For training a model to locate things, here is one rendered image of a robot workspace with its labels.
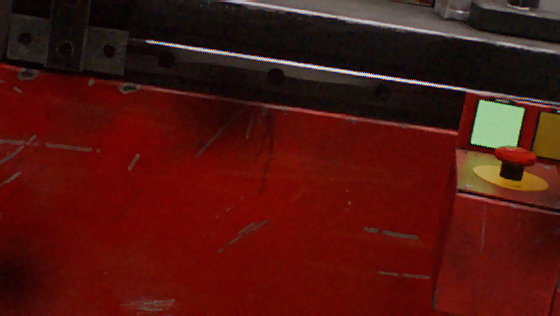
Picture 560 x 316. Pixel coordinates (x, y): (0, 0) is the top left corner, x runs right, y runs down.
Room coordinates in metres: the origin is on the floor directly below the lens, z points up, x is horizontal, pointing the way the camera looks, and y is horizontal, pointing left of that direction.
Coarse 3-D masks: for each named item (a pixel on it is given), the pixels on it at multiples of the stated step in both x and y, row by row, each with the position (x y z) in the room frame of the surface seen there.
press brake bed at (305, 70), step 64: (0, 64) 1.25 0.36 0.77; (128, 64) 1.27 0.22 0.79; (192, 64) 1.28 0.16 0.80; (256, 64) 1.29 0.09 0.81; (320, 64) 1.31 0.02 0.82; (384, 64) 1.32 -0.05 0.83; (0, 128) 1.25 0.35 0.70; (64, 128) 1.26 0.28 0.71; (128, 128) 1.27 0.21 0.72; (192, 128) 1.28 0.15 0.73; (256, 128) 1.29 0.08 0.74; (320, 128) 1.30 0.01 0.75; (384, 128) 1.31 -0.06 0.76; (448, 128) 1.33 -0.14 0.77; (0, 192) 1.25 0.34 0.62; (64, 192) 1.26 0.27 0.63; (128, 192) 1.27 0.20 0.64; (192, 192) 1.28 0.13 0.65; (256, 192) 1.29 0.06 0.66; (320, 192) 1.30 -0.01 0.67; (384, 192) 1.31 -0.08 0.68; (0, 256) 1.25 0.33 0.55; (64, 256) 1.26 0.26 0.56; (128, 256) 1.27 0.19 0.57; (192, 256) 1.28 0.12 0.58; (256, 256) 1.29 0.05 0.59; (320, 256) 1.30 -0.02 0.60; (384, 256) 1.31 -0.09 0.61
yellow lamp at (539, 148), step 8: (544, 120) 1.18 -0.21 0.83; (552, 120) 1.18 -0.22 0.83; (544, 128) 1.18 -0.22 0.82; (552, 128) 1.18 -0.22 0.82; (536, 136) 1.18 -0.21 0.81; (544, 136) 1.18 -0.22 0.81; (552, 136) 1.18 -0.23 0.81; (536, 144) 1.18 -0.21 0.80; (544, 144) 1.18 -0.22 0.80; (552, 144) 1.18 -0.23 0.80; (536, 152) 1.18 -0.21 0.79; (544, 152) 1.18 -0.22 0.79; (552, 152) 1.18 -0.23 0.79
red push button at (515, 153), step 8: (496, 152) 1.09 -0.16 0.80; (504, 152) 1.09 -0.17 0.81; (512, 152) 1.09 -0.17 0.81; (520, 152) 1.09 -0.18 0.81; (528, 152) 1.09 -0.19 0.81; (504, 160) 1.08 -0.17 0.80; (512, 160) 1.08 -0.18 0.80; (520, 160) 1.08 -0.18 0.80; (528, 160) 1.08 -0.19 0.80; (504, 168) 1.09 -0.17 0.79; (512, 168) 1.09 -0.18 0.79; (520, 168) 1.09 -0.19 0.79; (504, 176) 1.09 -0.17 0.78; (512, 176) 1.09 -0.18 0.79; (520, 176) 1.09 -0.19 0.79
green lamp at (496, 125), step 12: (480, 108) 1.18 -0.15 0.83; (492, 108) 1.18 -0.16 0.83; (504, 108) 1.18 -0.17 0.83; (516, 108) 1.18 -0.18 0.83; (480, 120) 1.18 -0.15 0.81; (492, 120) 1.18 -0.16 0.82; (504, 120) 1.18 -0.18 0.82; (516, 120) 1.18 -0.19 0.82; (480, 132) 1.18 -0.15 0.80; (492, 132) 1.18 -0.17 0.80; (504, 132) 1.18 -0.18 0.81; (516, 132) 1.18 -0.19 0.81; (480, 144) 1.18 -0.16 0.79; (492, 144) 1.18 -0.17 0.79; (504, 144) 1.18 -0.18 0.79
